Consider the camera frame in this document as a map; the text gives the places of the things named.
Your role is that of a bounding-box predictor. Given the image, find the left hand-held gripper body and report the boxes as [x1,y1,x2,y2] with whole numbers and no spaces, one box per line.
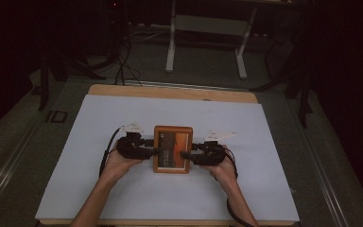
[116,122,155,161]

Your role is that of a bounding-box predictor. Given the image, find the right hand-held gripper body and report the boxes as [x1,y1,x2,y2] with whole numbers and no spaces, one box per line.
[190,130,237,167]

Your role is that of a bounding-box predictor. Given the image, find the wooden picture frame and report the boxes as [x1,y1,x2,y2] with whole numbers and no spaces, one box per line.
[152,125,194,175]

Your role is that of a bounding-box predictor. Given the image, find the person's left hand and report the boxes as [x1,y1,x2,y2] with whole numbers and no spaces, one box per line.
[105,141,144,183]

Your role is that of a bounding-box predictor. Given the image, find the person's right hand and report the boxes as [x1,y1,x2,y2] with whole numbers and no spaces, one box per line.
[200,145,238,187]

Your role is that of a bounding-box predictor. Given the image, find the white table mat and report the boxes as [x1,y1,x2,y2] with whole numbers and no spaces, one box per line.
[34,94,301,222]

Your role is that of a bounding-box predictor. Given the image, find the wooden table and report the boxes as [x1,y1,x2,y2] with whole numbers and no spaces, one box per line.
[39,83,298,227]

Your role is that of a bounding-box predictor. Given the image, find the metal floor strip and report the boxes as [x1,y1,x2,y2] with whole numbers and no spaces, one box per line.
[123,79,251,93]

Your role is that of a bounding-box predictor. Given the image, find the black metal stand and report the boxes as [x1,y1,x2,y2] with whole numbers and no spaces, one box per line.
[37,44,108,112]
[251,31,316,129]

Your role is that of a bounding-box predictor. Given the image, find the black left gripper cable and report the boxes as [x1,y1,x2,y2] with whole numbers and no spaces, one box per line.
[98,126,123,178]

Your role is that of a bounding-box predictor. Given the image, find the black floor bracket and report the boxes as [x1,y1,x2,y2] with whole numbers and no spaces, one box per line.
[44,110,69,124]

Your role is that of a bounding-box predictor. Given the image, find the black floor cables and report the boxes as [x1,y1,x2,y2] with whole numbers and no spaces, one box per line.
[112,27,144,87]

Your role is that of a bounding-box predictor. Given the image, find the white metal desk frame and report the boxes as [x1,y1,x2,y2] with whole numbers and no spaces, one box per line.
[164,0,260,80]

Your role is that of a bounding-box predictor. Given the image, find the metal floor rail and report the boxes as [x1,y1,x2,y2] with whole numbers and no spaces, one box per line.
[287,99,352,227]
[0,117,46,218]

